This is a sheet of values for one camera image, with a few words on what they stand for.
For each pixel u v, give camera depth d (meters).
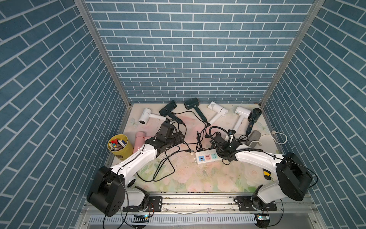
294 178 0.44
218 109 1.13
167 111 1.09
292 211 0.74
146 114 1.08
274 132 1.05
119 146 0.86
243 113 1.12
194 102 1.16
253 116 1.05
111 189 0.42
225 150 0.67
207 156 0.89
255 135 1.00
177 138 0.75
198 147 0.95
